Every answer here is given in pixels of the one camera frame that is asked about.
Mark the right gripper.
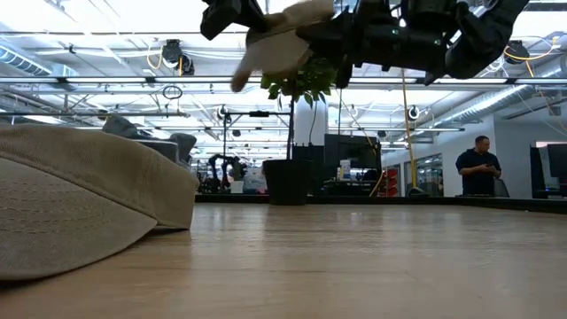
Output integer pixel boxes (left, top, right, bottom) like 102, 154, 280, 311
295, 8, 448, 89

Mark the beige baseball cap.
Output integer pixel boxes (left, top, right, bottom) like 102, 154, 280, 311
0, 122, 200, 281
229, 0, 336, 93

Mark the black computer monitor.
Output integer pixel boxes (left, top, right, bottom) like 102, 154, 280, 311
322, 134, 382, 172

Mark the clear plastic bin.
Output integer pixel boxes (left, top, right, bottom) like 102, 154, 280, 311
132, 137, 192, 178

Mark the green plant in black pot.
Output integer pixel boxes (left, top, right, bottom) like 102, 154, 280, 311
260, 55, 338, 206

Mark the red storage rack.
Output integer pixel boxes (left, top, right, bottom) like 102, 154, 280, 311
383, 167, 400, 198

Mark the person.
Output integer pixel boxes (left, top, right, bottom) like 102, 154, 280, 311
454, 135, 503, 197

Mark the dark desk monitor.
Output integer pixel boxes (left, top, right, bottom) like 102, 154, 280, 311
530, 142, 567, 199

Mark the black ceiling cable reel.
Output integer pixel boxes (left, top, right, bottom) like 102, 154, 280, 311
160, 38, 196, 76
503, 39, 532, 66

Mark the black hanging cable loop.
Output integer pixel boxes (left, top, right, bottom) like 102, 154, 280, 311
161, 84, 184, 101

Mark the yellow cable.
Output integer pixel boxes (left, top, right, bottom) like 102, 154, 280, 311
400, 68, 420, 190

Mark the silver ventilation duct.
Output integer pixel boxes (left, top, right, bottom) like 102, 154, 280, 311
436, 83, 567, 128

